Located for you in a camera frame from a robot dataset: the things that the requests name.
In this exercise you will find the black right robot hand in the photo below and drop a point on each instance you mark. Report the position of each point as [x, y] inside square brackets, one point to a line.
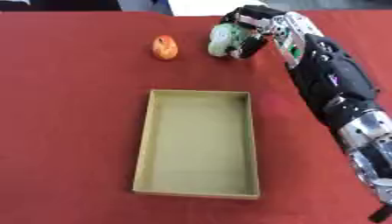
[253, 17]

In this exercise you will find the white and green toy vegetable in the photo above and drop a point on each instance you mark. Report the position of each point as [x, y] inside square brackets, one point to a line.
[224, 39]

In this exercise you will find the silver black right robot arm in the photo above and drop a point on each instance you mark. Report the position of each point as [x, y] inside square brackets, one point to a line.
[334, 78]

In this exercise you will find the tan box with green inside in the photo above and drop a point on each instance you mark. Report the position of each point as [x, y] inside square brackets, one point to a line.
[199, 143]

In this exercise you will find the orange toy fruit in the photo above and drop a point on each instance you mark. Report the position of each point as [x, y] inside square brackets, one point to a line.
[165, 47]

